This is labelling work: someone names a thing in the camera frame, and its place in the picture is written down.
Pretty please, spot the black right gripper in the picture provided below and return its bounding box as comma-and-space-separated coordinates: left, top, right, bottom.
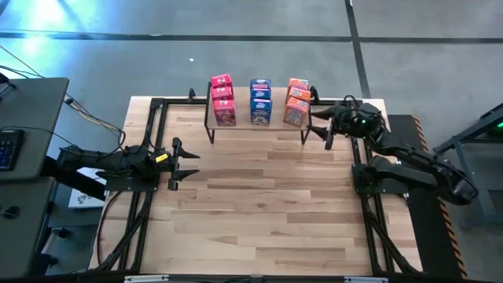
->
307, 102, 357, 152

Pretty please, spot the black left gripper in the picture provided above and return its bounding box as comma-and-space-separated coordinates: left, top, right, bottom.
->
155, 136, 201, 193

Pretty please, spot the orange Mini Wheats cereal box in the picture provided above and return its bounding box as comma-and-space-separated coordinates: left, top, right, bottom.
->
286, 86, 312, 102
282, 96, 310, 129
288, 77, 310, 90

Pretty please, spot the red Froot Loops cereal box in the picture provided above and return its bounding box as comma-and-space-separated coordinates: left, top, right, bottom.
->
210, 73, 233, 90
212, 97, 238, 127
211, 85, 235, 101

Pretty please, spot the black floor beam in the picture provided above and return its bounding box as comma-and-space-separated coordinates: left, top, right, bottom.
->
41, 156, 108, 202

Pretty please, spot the white printed paper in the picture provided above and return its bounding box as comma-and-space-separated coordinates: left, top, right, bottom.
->
68, 167, 108, 209

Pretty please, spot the black desk foot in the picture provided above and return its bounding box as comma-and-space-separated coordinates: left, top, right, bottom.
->
50, 226, 74, 240
37, 253, 60, 268

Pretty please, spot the black hazard-striped floor mat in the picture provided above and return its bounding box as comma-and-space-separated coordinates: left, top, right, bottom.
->
387, 113, 468, 280

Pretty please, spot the dark metal stand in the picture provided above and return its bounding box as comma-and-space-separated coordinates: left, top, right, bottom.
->
434, 101, 503, 231

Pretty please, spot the black keyboard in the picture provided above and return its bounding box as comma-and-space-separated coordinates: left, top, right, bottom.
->
0, 129, 25, 172

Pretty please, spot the black computer mouse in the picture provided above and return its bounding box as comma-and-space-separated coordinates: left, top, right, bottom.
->
2, 205, 21, 220

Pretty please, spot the black aluminium table frame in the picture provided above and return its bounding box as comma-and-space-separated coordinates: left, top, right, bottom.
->
88, 97, 424, 276

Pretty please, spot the wooden shelf black metal frame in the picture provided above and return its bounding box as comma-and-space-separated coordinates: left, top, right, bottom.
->
203, 81, 314, 145

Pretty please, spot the silver metal bracket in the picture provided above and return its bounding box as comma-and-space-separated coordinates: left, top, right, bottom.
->
343, 276, 389, 283
124, 274, 170, 283

